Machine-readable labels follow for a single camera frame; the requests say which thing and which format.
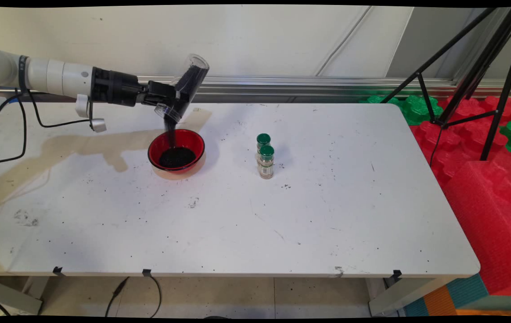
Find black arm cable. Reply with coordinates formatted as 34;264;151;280
0;87;92;166

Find aluminium wall rail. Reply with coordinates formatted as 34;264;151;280
0;72;511;100

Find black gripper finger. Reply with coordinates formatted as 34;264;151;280
147;81;179;108

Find thin black tripod cable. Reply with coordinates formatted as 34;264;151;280
429;126;443;167

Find white wall cable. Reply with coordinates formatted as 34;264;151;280
315;6;372;77

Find red foam puzzle mats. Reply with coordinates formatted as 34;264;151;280
410;95;511;189

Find clear plastic jar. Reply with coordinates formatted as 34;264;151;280
154;54;210;125

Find teal foam block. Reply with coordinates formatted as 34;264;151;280
403;274;489;317

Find red bowl with black rim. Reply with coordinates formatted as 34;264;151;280
148;129;205;175

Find black tripod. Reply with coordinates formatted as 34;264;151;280
380;6;511;162

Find black seeds pile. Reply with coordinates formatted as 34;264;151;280
159;147;197;169
164;63;206;148

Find black cable strap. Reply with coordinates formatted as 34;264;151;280
18;55;30;93

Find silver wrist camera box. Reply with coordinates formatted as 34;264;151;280
75;93;107;133

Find white table leg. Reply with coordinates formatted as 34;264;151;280
0;276;43;315
369;276;458;317

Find large red foam block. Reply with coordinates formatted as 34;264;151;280
443;161;511;297

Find black floor cable with plug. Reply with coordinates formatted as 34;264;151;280
105;275;162;318

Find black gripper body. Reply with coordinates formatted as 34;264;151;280
92;66;149;108

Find orange foam block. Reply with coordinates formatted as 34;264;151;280
424;285;459;317

